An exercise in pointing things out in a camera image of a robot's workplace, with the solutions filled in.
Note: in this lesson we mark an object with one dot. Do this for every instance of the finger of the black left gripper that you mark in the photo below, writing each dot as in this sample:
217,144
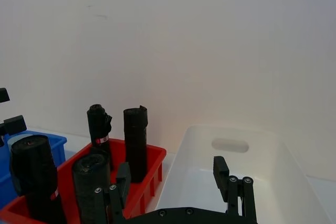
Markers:
14,125
4,95

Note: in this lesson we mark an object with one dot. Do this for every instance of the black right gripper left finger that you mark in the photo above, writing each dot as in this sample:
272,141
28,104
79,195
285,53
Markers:
123,182

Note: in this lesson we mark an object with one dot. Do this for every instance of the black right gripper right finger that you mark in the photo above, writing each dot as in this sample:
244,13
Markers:
221,176

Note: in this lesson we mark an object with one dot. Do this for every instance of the pale grey-blue roll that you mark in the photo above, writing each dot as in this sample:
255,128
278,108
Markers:
15,140

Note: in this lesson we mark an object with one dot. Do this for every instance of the red plastic bin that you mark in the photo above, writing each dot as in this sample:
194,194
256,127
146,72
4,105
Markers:
147,182

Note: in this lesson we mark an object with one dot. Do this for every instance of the thick black roll without label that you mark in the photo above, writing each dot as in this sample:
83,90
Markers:
90,179

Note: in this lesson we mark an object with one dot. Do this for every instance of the tall black roll without label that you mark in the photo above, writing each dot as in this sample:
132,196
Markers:
135,142

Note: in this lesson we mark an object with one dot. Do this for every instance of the thick black roll, red label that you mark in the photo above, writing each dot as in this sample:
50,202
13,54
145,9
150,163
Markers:
32,166

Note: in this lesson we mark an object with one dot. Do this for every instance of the blue plastic bin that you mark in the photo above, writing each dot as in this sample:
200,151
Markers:
56,145

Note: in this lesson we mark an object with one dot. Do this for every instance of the thin black roll, white label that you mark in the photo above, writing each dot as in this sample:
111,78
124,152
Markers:
98,127

